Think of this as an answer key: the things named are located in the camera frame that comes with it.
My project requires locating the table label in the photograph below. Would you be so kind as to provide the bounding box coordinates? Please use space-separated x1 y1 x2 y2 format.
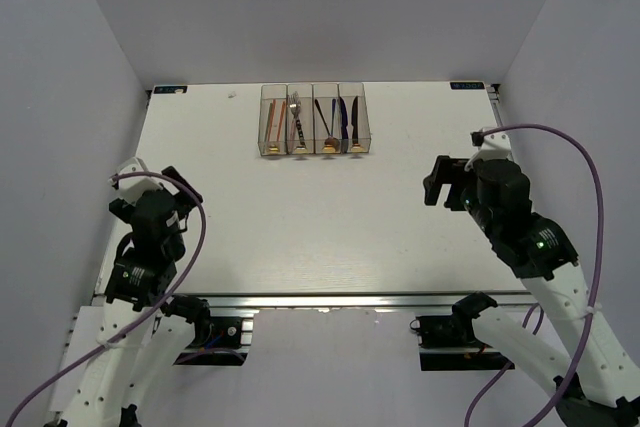
153 85 188 95
449 81 485 90

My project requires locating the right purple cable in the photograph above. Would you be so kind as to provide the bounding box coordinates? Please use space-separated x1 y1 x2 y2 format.
463 123 605 427

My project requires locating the pink handled fork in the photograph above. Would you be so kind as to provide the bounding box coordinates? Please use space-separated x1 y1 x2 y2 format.
288 91 300 143

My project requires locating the black table knife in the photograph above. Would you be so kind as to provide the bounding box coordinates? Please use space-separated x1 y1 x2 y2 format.
351 96 361 152

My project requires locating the aluminium table rail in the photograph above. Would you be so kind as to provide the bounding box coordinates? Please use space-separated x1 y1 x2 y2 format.
92 291 539 311

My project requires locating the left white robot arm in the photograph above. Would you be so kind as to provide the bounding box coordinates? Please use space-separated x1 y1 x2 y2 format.
53 157 212 426

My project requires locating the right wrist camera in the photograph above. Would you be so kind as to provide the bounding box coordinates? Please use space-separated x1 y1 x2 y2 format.
464 127 511 172

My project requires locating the left table label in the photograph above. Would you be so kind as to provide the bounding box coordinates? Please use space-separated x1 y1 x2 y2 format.
153 85 188 95

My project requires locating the green chopstick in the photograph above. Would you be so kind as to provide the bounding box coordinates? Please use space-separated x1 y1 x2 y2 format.
265 103 273 142
271 107 280 142

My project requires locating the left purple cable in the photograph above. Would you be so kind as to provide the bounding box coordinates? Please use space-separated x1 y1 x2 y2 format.
4 171 207 427

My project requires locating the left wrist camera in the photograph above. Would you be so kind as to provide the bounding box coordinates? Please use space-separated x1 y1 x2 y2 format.
110 157 163 205

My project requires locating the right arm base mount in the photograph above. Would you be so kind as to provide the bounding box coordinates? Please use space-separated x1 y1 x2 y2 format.
409 315 508 372

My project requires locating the right table label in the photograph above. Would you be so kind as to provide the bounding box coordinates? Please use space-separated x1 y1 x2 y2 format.
449 81 485 90

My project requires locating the blue iridescent spoon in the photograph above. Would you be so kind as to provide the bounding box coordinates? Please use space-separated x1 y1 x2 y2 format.
330 98 340 151

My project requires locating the silver fork with holes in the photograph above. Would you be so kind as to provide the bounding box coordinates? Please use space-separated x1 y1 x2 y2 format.
290 102 307 149

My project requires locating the steep orange chopstick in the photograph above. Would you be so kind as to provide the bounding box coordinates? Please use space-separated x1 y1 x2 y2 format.
276 101 287 142

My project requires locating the black spoon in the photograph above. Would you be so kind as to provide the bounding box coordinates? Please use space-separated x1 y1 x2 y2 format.
314 99 334 148

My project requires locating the blue iridescent knife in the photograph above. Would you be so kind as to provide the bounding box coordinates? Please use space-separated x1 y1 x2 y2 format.
339 96 349 154

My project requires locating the purple cable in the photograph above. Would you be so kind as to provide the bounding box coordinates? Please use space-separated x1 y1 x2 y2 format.
4 171 207 427
463 123 605 427

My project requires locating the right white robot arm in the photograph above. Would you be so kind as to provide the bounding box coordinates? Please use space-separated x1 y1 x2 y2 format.
423 155 639 426

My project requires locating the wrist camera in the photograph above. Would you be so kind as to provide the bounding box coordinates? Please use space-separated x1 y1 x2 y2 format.
464 127 511 172
110 157 163 205

